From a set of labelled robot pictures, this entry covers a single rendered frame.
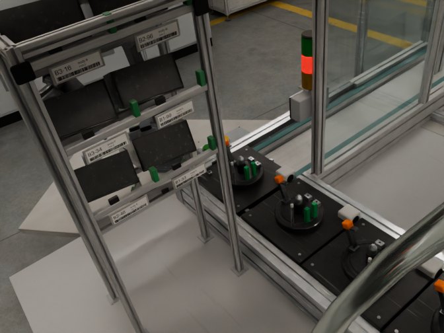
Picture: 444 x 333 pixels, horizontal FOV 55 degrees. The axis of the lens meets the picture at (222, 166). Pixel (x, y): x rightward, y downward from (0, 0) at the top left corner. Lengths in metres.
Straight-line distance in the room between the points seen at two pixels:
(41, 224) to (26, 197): 1.68
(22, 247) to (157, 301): 1.79
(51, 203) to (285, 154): 0.88
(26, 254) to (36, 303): 1.50
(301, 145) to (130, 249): 0.71
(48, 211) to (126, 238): 0.36
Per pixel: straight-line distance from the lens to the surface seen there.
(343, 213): 1.24
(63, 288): 1.40
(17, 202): 3.32
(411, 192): 1.53
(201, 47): 0.84
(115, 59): 4.35
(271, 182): 1.37
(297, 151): 1.57
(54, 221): 1.63
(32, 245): 2.93
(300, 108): 1.24
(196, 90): 0.86
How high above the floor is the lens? 1.87
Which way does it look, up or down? 38 degrees down
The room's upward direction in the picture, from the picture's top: 9 degrees counter-clockwise
